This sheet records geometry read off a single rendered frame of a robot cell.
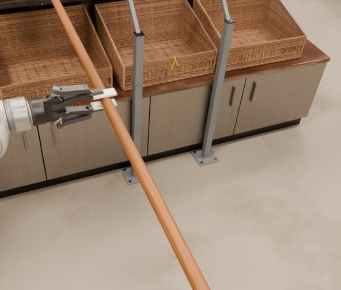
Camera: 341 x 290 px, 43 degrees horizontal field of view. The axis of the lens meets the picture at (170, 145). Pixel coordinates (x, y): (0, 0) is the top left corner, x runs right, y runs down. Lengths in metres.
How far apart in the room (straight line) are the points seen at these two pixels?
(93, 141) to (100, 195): 0.34
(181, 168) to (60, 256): 0.91
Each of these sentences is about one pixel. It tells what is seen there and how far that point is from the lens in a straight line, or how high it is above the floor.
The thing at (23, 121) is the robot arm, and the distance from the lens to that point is 1.16.
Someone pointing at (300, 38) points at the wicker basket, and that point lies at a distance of 2.73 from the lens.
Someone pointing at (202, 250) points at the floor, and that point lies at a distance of 2.34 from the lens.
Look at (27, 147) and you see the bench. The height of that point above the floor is 0.38.
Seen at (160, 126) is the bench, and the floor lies 0.31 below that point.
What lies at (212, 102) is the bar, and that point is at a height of 0.45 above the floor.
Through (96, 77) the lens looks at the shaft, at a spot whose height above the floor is 1.21.
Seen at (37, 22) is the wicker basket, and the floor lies 0.80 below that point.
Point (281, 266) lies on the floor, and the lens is 2.39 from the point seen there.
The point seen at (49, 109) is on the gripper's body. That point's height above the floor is 1.20.
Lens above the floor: 1.93
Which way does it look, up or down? 43 degrees down
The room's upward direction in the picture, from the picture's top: 6 degrees clockwise
